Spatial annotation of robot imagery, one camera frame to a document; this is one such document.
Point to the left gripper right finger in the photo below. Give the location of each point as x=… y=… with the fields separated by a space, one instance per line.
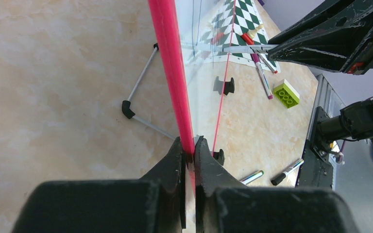
x=225 y=205

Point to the black capped marker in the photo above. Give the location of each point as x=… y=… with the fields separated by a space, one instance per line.
x=280 y=177

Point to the metal whiteboard stand frame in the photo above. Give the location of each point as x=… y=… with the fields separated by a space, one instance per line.
x=148 y=95

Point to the green white chessboard mat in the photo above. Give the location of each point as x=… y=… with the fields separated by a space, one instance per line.
x=247 y=17

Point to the green white toy brick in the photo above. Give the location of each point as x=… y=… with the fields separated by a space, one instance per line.
x=286 y=94

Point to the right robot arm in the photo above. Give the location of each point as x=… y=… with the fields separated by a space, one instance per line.
x=355 y=121

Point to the pink purple marker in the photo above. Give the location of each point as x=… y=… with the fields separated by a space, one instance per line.
x=256 y=60

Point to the black whiteboard foot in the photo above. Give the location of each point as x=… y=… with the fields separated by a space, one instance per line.
x=219 y=157
x=229 y=87

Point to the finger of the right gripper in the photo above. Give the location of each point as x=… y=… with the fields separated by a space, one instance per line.
x=333 y=22
x=350 y=59

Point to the white board with pink frame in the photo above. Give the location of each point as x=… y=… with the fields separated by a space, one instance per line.
x=192 y=35

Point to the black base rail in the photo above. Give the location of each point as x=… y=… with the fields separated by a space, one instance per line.
x=317 y=170

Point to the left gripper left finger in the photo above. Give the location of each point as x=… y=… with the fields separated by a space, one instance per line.
x=154 y=203

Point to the right black whiteboard foot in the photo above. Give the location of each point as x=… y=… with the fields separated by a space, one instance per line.
x=229 y=87

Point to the left black whiteboard foot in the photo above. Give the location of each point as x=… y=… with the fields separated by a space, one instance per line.
x=219 y=157

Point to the green capped marker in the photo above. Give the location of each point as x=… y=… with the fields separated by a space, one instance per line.
x=252 y=177

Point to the red marker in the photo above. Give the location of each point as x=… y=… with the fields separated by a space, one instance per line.
x=259 y=49

